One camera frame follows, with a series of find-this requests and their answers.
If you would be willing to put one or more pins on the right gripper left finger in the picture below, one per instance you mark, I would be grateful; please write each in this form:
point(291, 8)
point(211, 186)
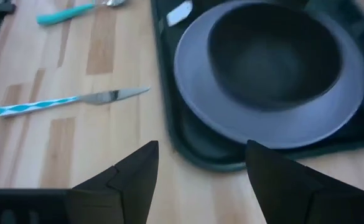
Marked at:
point(128, 193)

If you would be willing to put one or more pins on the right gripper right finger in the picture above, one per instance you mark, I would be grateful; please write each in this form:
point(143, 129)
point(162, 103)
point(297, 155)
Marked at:
point(293, 196)

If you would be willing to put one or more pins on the teal and white knife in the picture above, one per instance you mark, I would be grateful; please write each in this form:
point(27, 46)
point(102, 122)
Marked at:
point(100, 97)

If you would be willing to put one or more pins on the lavender grey plate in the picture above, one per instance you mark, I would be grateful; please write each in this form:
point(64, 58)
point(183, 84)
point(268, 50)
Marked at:
point(200, 93)

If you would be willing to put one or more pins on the dark green bowl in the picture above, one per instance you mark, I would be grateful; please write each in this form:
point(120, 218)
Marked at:
point(272, 62)

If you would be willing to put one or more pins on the dark green serving tray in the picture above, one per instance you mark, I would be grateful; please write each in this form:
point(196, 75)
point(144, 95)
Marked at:
point(200, 146)

